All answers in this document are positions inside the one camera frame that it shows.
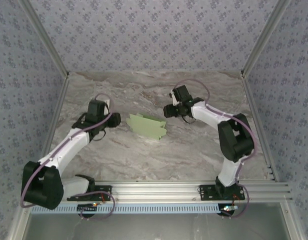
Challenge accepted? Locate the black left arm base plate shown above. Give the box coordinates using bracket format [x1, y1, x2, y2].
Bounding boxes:
[66, 184, 112, 202]

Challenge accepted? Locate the small black circuit board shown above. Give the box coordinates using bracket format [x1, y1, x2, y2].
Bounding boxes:
[219, 204, 239, 216]
[77, 202, 99, 214]

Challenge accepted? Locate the aluminium mounting rail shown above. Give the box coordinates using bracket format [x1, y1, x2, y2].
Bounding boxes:
[63, 181, 293, 203]

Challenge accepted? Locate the pale blue slotted cable duct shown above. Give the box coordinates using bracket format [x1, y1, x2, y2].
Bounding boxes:
[30, 202, 234, 215]

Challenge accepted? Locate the aluminium frame bar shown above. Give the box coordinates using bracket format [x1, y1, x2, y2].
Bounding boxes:
[7, 208, 32, 240]
[281, 201, 303, 240]

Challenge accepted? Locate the grey metal panel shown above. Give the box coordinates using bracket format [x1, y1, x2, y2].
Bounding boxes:
[23, 212, 292, 240]

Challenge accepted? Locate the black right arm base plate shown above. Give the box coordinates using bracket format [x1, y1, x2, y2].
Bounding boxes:
[199, 184, 246, 201]

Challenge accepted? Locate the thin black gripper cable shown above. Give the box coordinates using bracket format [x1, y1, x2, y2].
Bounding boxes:
[92, 127, 107, 141]
[181, 115, 197, 125]

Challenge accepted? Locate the thin black left gripper cable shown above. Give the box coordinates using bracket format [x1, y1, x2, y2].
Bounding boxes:
[92, 127, 107, 141]

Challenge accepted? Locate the thin black right gripper cable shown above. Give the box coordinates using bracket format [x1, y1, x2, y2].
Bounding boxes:
[181, 115, 197, 125]

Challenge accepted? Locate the light green paper box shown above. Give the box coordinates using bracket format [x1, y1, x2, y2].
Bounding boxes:
[125, 112, 168, 141]

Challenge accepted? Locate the aluminium frame post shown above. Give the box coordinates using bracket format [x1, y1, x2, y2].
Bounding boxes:
[240, 0, 293, 77]
[18, 0, 70, 80]

